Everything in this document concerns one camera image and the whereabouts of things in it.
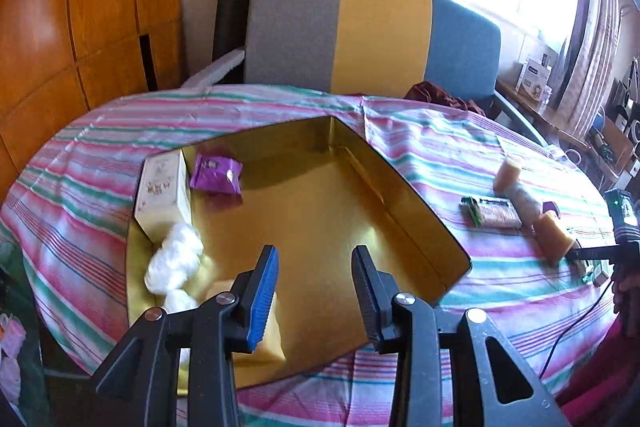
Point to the green white small packet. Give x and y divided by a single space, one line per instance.
594 274

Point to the white printed carton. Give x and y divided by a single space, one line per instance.
534 79

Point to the white cardboard box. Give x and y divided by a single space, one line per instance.
160 197

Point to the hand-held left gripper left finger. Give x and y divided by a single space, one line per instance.
262 307

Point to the blue globe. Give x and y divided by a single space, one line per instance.
598 119

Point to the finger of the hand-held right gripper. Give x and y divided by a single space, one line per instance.
592 254

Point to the white mug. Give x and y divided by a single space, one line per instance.
572 156

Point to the white crinkled wrapper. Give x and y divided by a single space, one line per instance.
172 262

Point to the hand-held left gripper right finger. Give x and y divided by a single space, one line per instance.
367 297

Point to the person's right hand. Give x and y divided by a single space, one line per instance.
627 302

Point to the green glass side table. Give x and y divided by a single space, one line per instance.
12 277

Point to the dark red cloth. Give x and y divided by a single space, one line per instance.
430 94

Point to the gold-lined maroon tin box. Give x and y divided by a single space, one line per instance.
310 217

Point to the wooden desk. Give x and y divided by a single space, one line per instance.
550 117

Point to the purple snack packet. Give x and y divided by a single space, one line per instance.
215 174
551 208

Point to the person's right forearm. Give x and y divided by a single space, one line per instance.
605 382

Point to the wooden wardrobe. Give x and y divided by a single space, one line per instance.
75 7

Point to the grey cylindrical container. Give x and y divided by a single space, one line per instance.
525 204

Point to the striped tablecloth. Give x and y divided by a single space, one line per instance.
450 147

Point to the beige striped curtain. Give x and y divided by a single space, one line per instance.
590 32

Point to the grey yellow blue armchair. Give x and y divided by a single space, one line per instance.
380 32

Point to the black rolled mat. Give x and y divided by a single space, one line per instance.
232 7

